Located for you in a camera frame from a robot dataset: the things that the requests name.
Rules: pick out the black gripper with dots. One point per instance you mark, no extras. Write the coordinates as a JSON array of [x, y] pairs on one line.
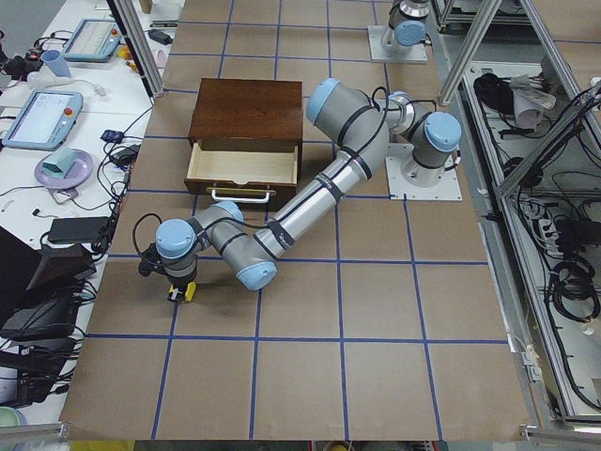
[[178, 284]]

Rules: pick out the yellow wooden block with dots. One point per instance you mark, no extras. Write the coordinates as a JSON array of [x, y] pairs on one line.
[[189, 291]]

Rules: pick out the light wooden drawer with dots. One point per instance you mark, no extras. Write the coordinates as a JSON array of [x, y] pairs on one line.
[[245, 176]]

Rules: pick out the dark wooden drawer cabinet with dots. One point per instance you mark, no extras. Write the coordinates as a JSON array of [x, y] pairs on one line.
[[242, 108]]

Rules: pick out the black power adapter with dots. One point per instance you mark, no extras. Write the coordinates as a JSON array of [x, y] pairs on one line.
[[76, 230]]

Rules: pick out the purple plate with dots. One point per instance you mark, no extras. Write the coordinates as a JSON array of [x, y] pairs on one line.
[[78, 174]]

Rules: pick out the teal box on plate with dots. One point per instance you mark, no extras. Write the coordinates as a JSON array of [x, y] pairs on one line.
[[58, 164]]

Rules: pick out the near teach pendant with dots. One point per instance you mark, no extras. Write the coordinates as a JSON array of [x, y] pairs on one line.
[[45, 120]]

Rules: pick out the teach pendant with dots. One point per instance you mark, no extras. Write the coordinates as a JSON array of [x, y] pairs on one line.
[[94, 40], [45, 120]]

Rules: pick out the light blue cup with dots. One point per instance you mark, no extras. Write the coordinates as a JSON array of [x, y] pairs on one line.
[[56, 63]]

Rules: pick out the far teach pendant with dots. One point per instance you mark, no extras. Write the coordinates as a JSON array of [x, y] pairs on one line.
[[94, 40]]

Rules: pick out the aluminium frame post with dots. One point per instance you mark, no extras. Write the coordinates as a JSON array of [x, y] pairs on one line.
[[132, 31]]

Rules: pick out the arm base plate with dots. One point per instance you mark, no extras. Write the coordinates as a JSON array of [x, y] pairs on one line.
[[384, 47], [409, 181]]

